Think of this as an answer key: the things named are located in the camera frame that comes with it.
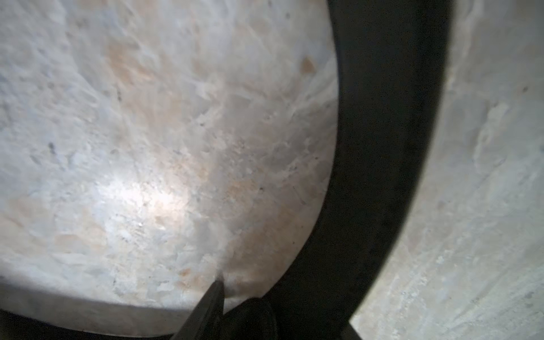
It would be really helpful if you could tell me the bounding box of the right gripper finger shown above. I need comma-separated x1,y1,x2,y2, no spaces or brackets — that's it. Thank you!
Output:
170,280,225,340

